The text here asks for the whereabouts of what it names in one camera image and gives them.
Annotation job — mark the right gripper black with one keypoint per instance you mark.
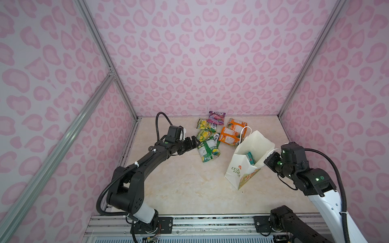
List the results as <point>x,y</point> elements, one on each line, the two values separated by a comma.
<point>272,161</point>

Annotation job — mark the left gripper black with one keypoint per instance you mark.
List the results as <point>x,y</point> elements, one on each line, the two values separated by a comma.
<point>187,144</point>

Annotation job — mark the green yellow candy bag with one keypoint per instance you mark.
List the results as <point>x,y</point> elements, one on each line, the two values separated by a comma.
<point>204,135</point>
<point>203,124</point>

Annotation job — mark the green Fox's spring tea bag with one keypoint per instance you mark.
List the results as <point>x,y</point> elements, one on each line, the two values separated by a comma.
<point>208,150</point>

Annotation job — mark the teal mint candy bag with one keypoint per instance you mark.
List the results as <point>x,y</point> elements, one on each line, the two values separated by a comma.
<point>250,158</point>

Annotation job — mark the white paper bag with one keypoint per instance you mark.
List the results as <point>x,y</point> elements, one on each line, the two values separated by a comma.
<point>239,171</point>

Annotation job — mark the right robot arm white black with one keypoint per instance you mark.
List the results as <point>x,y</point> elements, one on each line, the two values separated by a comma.
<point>328,196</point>

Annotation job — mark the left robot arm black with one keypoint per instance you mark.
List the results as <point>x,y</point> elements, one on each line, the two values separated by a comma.
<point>126,190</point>

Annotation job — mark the green rainbow candy bag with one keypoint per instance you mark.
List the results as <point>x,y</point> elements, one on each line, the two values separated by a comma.
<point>215,138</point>

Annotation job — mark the orange candy bag lower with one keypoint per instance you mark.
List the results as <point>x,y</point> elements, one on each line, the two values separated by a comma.
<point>230,137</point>

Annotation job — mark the orange candy bag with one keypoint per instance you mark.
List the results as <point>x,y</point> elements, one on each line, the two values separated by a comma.
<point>230,137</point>
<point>236,125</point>

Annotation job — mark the purple candy bag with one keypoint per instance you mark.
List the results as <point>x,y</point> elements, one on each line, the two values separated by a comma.
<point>216,117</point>

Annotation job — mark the orange candy bag upper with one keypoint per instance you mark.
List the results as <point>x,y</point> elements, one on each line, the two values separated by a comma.
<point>236,125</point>

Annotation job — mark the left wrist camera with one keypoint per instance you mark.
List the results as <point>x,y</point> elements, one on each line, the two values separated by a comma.
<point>175,133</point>

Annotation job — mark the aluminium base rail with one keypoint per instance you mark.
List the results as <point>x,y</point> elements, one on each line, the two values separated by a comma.
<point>222,228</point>

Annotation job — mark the aluminium corner frame post right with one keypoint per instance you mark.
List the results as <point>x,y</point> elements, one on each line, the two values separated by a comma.
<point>330,23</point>

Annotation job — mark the aluminium corner frame post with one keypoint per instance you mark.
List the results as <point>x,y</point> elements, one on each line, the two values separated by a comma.
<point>330,23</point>
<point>101,46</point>

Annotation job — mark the aluminium corner frame post left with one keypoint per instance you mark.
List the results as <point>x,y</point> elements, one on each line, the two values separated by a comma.
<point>101,46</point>

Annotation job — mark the aluminium diagonal frame bar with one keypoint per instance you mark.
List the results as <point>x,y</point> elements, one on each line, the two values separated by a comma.
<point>21,207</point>

